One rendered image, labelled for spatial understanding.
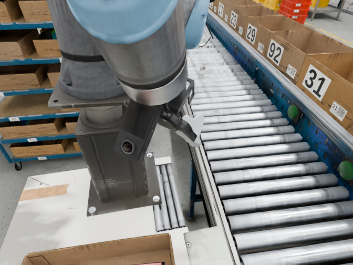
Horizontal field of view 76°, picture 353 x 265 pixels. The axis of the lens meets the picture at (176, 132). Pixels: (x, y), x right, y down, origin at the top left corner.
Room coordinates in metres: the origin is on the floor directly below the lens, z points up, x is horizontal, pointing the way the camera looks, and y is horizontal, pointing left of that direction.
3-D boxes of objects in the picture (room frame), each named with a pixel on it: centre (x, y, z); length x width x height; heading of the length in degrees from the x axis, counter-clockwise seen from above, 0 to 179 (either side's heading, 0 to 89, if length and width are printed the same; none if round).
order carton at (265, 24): (1.71, -0.71, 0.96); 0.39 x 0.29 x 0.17; 7
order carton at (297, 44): (1.32, -0.76, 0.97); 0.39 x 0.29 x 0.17; 8
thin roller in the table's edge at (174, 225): (0.51, 0.03, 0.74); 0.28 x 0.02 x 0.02; 11
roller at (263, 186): (0.56, -0.40, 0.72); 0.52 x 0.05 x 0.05; 98
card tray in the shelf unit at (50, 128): (1.46, 1.14, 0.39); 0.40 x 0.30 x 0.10; 98
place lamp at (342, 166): (0.56, -0.64, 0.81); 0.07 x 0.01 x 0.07; 8
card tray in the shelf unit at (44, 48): (1.52, 0.66, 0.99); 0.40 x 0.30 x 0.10; 94
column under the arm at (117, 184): (0.56, 0.21, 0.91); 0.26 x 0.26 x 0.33; 11
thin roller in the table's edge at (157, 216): (0.50, 0.08, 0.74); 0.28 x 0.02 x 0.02; 11
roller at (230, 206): (0.49, -0.41, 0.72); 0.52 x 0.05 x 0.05; 98
